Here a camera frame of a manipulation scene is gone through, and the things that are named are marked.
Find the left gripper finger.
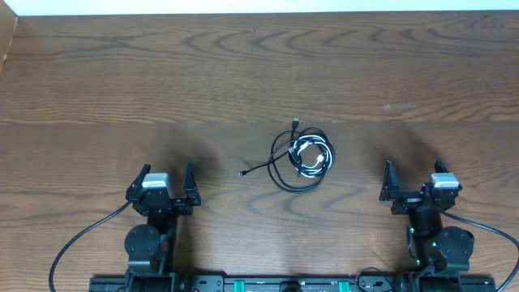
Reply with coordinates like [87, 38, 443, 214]
[183, 162, 198, 199]
[128, 164, 151, 192]

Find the black USB cable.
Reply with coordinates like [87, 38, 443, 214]
[238, 118, 330, 195]

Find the white USB cable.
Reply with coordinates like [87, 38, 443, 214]
[291, 135, 336, 178]

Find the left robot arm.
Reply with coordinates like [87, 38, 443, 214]
[124, 164, 201, 276]

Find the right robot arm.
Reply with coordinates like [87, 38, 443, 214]
[379, 159, 474, 274]

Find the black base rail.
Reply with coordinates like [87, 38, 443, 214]
[88, 273, 496, 292]

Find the right camera cable black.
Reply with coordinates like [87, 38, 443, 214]
[442, 211, 518, 292]

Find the camera cable black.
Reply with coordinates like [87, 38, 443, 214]
[49, 200, 133, 292]
[442, 211, 518, 292]

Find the left camera cable black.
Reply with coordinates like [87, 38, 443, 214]
[49, 200, 133, 292]

